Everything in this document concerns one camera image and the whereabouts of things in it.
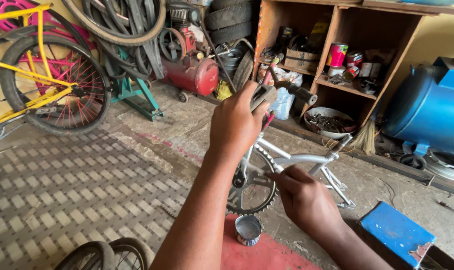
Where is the person's right hand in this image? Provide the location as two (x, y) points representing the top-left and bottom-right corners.
(267, 164), (345, 238)

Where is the person's left hand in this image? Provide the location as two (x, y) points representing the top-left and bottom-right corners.
(208, 80), (271, 164)

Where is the grey bicycle pedal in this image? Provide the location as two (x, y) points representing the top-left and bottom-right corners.
(249, 84), (278, 113)

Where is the yellow plastic bag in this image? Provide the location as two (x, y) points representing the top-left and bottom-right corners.
(215, 79), (234, 101)

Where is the white plastic bag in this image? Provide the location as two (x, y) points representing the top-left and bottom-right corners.
(258, 64), (304, 121)

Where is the red air compressor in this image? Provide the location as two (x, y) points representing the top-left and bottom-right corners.
(157, 7), (220, 104)

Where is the grey metal rim stack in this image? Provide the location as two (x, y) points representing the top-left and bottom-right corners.
(215, 42), (250, 77)

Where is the small tin paint can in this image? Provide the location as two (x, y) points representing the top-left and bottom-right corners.
(235, 214), (263, 247)

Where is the pink bicycle bar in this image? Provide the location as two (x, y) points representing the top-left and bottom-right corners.
(262, 53), (284, 132)

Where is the metal bowl of parts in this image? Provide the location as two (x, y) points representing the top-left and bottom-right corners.
(304, 107), (357, 140)

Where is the straw broom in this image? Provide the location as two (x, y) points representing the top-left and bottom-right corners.
(349, 118), (378, 157)

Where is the blue wooden stool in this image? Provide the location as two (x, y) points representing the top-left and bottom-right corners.
(358, 201), (437, 269)

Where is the green metal stand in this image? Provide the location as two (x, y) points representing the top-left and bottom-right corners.
(106, 46), (165, 122)

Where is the stack of black tyres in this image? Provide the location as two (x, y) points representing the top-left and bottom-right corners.
(205, 0), (258, 46)

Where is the small black wheel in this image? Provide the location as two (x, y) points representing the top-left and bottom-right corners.
(399, 153), (427, 171)

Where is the heap of hanging tyres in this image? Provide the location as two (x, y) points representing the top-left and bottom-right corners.
(61, 0), (168, 82)

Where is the screwdriver tool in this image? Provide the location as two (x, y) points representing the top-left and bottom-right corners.
(436, 200), (454, 217)

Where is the stack of silver wheel rims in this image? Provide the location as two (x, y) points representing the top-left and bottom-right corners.
(423, 149), (454, 183)

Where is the blue metal tank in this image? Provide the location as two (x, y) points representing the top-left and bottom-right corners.
(380, 32), (454, 159)

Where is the wooden shelf with cans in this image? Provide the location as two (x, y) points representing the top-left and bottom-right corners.
(251, 0), (454, 129)

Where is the worn bicycle tyre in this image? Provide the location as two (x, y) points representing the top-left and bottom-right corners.
(53, 241), (116, 270)
(109, 237), (157, 270)

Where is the pink bicycle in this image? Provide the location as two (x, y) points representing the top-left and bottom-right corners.
(0, 0), (98, 99)

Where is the yellow bicycle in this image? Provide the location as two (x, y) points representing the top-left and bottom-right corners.
(0, 3), (112, 145)

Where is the silver bicycle frame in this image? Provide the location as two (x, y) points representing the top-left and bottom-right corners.
(234, 130), (357, 211)

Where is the grey toothed chainring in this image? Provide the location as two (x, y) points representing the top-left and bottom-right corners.
(226, 144), (279, 217)

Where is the black handlebar grip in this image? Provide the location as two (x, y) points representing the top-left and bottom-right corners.
(275, 80), (319, 107)

